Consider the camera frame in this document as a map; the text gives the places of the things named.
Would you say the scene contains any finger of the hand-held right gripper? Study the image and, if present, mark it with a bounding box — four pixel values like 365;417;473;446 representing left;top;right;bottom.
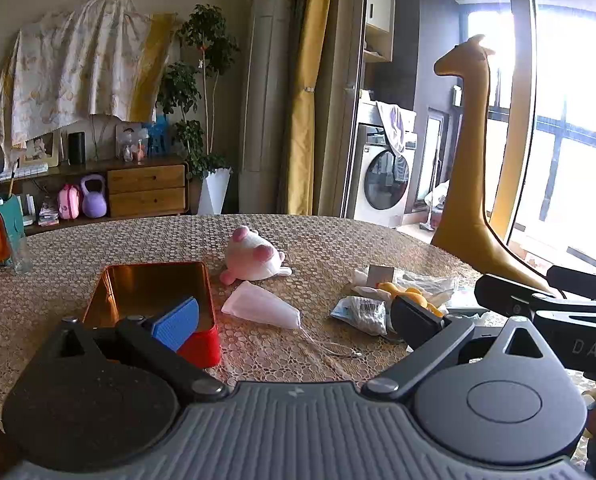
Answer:
474;273;579;319
546;265;596;291

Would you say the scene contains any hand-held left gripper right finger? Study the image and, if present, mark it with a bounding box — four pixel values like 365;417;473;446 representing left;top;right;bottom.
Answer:
360;296;549;401

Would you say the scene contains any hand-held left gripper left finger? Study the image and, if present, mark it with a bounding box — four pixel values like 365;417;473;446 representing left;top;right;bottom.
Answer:
60;296;229;403

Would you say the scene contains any white cloth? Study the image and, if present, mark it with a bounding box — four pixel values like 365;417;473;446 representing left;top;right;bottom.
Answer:
350;267;460;311

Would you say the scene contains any red metal tin box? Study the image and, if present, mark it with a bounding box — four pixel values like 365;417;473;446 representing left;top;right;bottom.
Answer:
82;261;222;368

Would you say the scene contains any yellow duck toy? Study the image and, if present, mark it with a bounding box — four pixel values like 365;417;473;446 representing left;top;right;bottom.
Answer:
376;281;446;318

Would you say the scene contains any clear plastic packet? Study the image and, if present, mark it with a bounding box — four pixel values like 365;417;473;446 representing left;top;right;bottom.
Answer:
329;296;389;337

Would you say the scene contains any small grey card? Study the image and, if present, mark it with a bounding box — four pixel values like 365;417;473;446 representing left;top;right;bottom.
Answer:
367;265;395;286

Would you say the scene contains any pale pink face mask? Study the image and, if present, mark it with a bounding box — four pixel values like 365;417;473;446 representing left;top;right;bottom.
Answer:
221;280;363;359

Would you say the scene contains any pink and white plush toy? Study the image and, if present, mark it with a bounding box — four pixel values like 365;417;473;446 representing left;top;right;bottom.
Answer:
219;225;293;286

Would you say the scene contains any white planter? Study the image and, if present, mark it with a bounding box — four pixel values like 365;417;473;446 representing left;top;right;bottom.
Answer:
197;167;232;216

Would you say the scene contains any wooden tv cabinet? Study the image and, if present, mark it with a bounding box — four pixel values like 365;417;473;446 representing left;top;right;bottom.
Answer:
0;155;191;236

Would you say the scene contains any tall yellow giraffe figure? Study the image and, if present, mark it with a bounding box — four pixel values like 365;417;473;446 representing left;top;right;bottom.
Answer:
430;34;564;296

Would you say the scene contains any white washing machine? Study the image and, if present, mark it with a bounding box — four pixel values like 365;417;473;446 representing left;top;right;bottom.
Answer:
350;100;419;228

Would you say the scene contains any purple kettlebell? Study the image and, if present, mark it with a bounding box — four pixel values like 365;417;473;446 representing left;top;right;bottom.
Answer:
80;174;109;219

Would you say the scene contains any pink toy case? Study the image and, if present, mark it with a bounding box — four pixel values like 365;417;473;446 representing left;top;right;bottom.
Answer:
58;183;82;220

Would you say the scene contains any clear drinking glass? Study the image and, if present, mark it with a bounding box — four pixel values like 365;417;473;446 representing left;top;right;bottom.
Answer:
8;232;33;275

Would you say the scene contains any clear toy jar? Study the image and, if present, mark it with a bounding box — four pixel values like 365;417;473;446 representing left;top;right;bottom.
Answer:
115;122;149;162

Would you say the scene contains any blue toy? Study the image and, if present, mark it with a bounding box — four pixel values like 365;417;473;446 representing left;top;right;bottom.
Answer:
145;117;171;156

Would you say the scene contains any teal storage box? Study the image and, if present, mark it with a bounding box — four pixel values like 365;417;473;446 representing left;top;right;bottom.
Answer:
0;192;26;261

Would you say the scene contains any pale cloth on washing machine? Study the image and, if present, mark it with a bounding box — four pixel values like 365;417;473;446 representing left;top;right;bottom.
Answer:
375;101;416;153

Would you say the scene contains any black cylinder speaker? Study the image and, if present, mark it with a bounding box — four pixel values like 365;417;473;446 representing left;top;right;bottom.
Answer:
68;131;86;165

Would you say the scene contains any white keyboard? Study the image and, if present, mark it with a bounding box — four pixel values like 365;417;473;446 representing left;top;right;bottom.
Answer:
0;162;49;181

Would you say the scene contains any white tower air conditioner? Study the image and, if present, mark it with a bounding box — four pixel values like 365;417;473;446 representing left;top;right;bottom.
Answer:
238;0;295;216

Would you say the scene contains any yellow curtain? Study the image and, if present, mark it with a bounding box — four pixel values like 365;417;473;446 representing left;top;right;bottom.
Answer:
284;0;336;217

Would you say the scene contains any patterned cream cover cloth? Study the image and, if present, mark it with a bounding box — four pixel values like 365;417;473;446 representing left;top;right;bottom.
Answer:
0;0;179;161

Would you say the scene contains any green potted plant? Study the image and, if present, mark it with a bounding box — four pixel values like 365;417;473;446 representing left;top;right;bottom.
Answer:
157;4;240;181

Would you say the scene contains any photo frame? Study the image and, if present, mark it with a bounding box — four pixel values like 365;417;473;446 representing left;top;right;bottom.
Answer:
20;132;60;168

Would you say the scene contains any wood and white wall cabinet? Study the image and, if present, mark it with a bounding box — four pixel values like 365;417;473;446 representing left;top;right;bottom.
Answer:
365;0;396;63

